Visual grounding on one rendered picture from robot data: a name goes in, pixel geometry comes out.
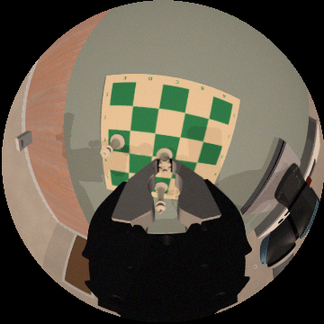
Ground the green and cream chessboard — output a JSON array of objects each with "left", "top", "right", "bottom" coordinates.
[{"left": 101, "top": 74, "right": 240, "bottom": 190}]

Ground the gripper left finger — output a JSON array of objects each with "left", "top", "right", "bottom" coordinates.
[{"left": 82, "top": 158, "right": 159, "bottom": 260}]

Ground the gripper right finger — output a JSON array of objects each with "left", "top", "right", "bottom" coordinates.
[{"left": 170, "top": 157, "right": 252, "bottom": 255}]

